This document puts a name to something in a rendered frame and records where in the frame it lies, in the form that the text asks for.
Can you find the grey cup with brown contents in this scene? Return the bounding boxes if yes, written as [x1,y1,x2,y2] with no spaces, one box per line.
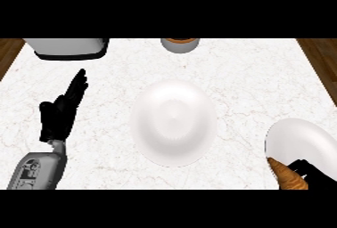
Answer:
[160,38,201,54]

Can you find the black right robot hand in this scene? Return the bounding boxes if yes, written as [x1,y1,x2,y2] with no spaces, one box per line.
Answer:
[287,159,337,191]

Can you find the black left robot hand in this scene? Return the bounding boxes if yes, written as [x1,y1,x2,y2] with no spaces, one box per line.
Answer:
[39,69,90,143]

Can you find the white appliance with black base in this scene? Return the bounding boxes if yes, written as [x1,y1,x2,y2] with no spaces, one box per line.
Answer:
[22,38,111,61]

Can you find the large white plate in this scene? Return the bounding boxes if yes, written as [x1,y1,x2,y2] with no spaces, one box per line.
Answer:
[129,78,219,167]

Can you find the brown croissant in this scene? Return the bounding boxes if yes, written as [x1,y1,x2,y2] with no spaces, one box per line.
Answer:
[268,157,309,191]

